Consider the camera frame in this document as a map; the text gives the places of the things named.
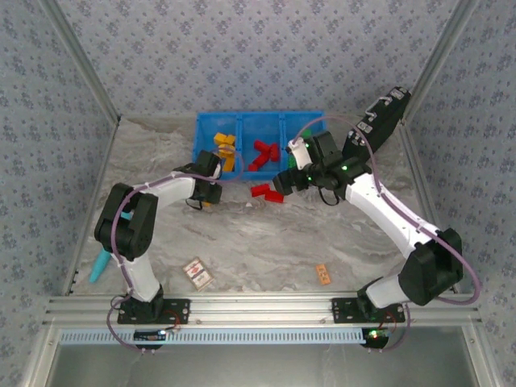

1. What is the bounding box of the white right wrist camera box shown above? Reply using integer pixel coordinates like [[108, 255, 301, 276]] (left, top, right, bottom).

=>
[[287, 138, 313, 172]]

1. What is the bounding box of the black hard case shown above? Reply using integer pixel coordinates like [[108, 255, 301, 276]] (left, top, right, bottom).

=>
[[341, 85, 413, 162]]

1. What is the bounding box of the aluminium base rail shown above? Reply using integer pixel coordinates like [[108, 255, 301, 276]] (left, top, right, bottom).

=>
[[43, 293, 483, 328]]

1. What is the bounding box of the playing card box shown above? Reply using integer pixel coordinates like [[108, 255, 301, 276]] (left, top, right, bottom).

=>
[[181, 256, 214, 293]]

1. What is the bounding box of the aluminium frame post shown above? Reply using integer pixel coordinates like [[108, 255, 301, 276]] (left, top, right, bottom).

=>
[[461, 326, 501, 387], [38, 0, 122, 124], [401, 0, 483, 124], [23, 327, 61, 387]]

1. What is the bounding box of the small circuit board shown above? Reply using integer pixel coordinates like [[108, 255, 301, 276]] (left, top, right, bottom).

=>
[[361, 328, 391, 342], [132, 329, 169, 342]]

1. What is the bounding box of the aluminium side rail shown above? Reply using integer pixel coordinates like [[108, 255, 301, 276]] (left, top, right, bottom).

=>
[[62, 116, 122, 298], [397, 119, 461, 294]]

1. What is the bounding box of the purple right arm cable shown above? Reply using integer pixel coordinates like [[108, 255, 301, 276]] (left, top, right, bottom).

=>
[[296, 115, 483, 354]]

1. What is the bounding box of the teal pen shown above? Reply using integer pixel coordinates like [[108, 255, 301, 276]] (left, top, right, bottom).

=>
[[88, 208, 134, 284]]

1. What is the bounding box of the blue three-compartment plastic container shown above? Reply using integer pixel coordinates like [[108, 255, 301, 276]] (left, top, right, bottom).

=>
[[194, 110, 334, 185]]

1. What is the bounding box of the slotted cable duct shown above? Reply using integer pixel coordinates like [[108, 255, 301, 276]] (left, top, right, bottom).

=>
[[59, 327, 390, 346]]

